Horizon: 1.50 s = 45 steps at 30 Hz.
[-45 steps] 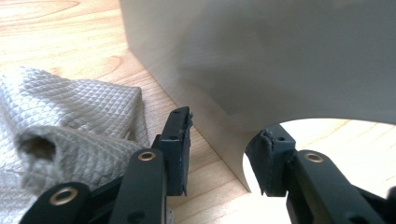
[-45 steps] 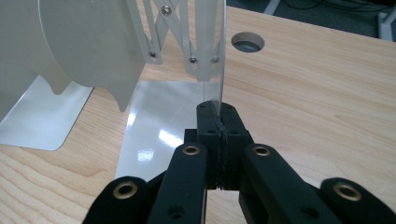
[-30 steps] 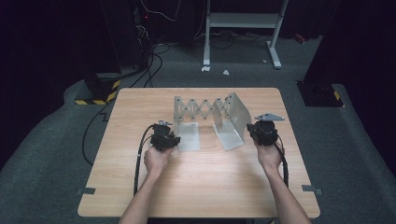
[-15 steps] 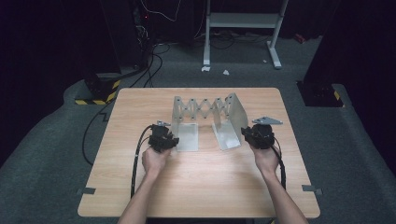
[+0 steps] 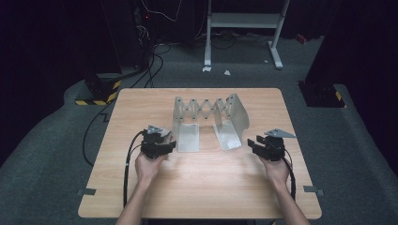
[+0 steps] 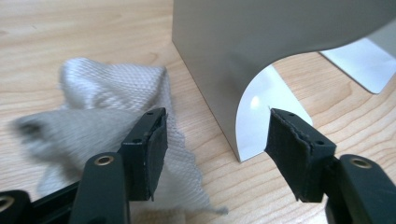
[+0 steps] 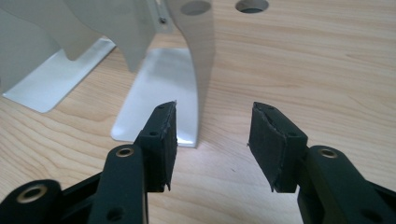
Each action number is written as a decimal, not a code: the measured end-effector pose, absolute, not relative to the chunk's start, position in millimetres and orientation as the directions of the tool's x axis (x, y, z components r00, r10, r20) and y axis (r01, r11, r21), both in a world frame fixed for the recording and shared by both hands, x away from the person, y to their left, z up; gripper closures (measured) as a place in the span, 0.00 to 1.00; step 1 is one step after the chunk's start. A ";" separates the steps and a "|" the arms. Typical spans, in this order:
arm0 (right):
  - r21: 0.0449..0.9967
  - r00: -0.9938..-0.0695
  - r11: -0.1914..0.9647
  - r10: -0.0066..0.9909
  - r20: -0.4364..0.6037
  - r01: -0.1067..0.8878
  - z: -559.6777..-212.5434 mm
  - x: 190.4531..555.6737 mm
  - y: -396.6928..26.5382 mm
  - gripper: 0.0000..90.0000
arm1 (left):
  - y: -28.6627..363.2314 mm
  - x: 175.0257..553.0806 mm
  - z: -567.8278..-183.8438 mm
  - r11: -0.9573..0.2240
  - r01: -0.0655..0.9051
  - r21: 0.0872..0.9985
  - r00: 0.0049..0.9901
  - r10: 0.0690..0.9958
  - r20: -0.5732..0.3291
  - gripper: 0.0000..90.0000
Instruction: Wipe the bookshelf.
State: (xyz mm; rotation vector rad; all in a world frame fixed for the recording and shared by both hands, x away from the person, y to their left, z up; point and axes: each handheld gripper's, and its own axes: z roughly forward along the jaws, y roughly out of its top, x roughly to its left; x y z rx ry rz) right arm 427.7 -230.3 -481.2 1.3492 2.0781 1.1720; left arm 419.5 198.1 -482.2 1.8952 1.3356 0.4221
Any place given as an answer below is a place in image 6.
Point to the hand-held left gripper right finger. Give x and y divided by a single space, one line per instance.
299 161

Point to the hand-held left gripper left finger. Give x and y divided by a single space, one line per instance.
143 161

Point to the expandable metal bookend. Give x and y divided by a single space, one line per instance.
236 46

